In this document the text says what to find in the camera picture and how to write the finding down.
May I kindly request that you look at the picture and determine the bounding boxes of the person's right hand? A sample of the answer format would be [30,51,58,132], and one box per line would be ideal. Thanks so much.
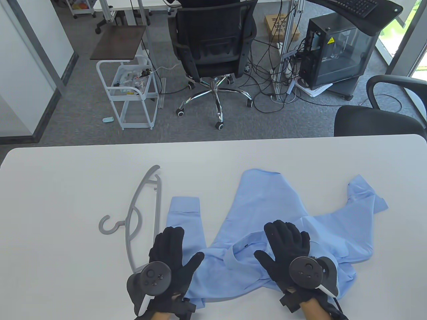
[254,220,311,289]

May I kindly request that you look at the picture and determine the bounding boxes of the person's left hand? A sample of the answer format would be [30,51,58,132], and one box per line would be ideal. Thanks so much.
[148,227,205,296]

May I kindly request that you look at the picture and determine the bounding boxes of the gray plastic hanger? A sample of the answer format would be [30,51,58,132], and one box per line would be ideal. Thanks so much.
[98,165,160,272]

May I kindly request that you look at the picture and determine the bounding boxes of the light blue long-sleeve shirt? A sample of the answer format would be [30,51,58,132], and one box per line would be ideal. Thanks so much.
[166,169,389,309]

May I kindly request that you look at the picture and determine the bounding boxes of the person's right forearm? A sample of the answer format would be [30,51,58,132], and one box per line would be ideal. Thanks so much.
[300,298,329,320]

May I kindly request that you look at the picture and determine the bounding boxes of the black right hand controller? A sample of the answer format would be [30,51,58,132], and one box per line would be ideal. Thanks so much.
[289,256,339,298]

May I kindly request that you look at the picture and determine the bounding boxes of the black hand controller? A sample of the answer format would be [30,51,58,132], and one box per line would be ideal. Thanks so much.
[126,262,172,317]
[289,256,339,298]

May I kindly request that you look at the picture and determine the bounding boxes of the black left hand controller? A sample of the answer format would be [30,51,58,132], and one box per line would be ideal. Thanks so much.
[126,262,172,317]

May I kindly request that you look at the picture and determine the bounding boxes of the black padded armchair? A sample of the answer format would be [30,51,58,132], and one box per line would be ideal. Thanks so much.
[334,75,427,138]

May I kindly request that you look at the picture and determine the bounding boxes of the white rolling cart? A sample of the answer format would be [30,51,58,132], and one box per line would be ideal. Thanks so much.
[96,55,159,131]

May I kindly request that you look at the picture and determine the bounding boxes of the white papers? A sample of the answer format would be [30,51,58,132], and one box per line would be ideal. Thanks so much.
[295,80,334,98]

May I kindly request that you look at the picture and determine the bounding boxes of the black wheeled computer stand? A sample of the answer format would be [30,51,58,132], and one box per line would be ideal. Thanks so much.
[330,78,362,100]

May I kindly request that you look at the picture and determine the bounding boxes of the black computer tower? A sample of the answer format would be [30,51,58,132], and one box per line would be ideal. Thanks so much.
[299,13,381,90]

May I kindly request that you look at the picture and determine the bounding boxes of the dark wooden side table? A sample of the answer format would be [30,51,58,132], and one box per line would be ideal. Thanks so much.
[90,25,147,61]

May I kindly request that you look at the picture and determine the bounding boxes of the black mesh office chair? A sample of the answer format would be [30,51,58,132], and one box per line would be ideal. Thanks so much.
[168,0,257,130]

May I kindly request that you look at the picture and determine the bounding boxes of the cardboard box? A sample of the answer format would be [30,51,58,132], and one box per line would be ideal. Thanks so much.
[264,14,301,42]

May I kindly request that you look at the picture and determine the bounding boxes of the black chair base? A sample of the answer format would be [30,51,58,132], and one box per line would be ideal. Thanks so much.
[95,13,124,34]

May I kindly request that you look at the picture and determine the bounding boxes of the black curved desk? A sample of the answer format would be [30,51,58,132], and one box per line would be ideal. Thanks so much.
[305,0,404,35]

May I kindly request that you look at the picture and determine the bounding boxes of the black keyboard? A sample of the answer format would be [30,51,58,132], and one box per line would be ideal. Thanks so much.
[329,0,379,18]

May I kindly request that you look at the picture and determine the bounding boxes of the white desk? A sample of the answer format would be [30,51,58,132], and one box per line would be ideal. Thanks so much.
[93,0,177,26]

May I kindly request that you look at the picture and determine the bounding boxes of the white storage cart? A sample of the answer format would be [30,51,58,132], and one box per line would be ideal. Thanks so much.
[65,0,95,19]

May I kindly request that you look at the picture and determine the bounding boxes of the bundle of black floor cables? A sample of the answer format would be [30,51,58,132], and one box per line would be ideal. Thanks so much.
[249,0,402,114]

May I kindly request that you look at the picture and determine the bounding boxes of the aluminum frame post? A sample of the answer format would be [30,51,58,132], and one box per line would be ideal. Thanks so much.
[274,0,306,100]

